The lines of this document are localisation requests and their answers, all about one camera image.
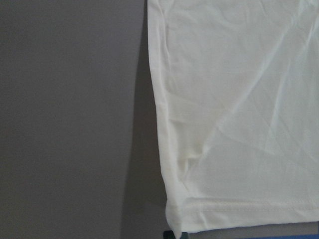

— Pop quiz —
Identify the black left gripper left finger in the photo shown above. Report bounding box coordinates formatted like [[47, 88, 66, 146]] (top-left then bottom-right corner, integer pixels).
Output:
[[163, 230, 174, 239]]

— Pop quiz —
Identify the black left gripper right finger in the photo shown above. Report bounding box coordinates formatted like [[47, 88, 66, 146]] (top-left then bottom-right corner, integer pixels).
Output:
[[180, 232, 189, 239]]

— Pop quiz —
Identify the beige long-sleeve graphic shirt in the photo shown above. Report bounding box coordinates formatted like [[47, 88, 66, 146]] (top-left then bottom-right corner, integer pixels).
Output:
[[147, 0, 319, 238]]

